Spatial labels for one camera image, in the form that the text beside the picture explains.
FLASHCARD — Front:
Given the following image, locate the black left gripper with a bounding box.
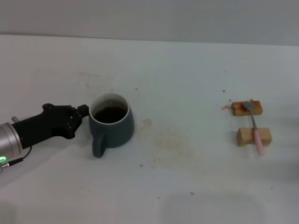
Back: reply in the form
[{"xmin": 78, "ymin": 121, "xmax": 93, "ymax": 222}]
[{"xmin": 11, "ymin": 103, "xmax": 90, "ymax": 149}]

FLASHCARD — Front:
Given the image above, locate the dark grey ceramic cup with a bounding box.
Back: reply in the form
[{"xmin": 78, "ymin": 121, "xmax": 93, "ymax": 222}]
[{"xmin": 88, "ymin": 93, "xmax": 135, "ymax": 159}]

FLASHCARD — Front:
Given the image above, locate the pink handled metal spoon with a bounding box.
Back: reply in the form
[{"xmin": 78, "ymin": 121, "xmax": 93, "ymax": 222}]
[{"xmin": 242, "ymin": 100, "xmax": 266, "ymax": 156}]

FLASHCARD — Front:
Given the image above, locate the coffee stained wooden block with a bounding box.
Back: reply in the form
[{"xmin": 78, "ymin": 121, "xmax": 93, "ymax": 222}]
[{"xmin": 231, "ymin": 100, "xmax": 263, "ymax": 117}]

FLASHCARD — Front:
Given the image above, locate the light wooden block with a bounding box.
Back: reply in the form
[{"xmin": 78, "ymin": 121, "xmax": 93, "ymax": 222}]
[{"xmin": 235, "ymin": 127, "xmax": 273, "ymax": 147}]

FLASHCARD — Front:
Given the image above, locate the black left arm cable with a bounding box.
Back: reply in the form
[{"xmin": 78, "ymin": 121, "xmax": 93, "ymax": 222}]
[{"xmin": 1, "ymin": 146, "xmax": 32, "ymax": 167}]

